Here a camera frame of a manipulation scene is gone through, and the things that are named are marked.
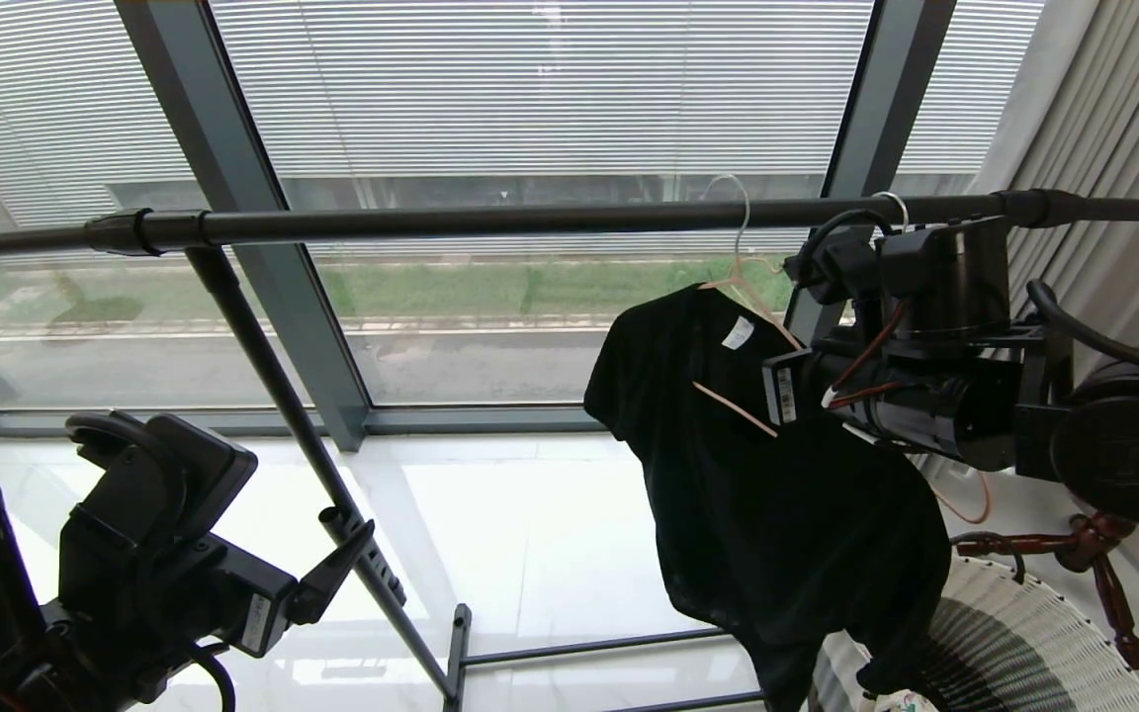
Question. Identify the dark brown wooden stand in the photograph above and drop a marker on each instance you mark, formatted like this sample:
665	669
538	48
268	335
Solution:
1084	544

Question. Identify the black clothes rack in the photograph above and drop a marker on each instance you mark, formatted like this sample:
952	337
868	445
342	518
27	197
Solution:
530	220

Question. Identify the white laundry basket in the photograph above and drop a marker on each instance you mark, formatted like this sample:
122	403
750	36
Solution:
1024	643

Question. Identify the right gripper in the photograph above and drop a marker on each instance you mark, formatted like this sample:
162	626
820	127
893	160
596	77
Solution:
925	410

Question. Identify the window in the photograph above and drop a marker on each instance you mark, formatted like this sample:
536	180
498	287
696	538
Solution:
530	99

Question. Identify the beige curtain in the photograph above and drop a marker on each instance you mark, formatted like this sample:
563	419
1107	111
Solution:
1123	119

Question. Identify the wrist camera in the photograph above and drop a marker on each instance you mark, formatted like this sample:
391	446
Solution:
204	475
945	277

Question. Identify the black t-shirt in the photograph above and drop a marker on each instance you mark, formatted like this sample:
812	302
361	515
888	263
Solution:
777	534

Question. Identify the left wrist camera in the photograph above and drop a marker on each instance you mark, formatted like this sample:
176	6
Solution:
204	475

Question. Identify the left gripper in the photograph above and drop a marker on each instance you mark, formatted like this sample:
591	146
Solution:
233	603

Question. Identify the cream printed garment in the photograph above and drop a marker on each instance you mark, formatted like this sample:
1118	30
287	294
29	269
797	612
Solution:
901	703

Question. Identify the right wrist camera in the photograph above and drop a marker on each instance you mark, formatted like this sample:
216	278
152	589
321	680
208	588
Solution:
945	277

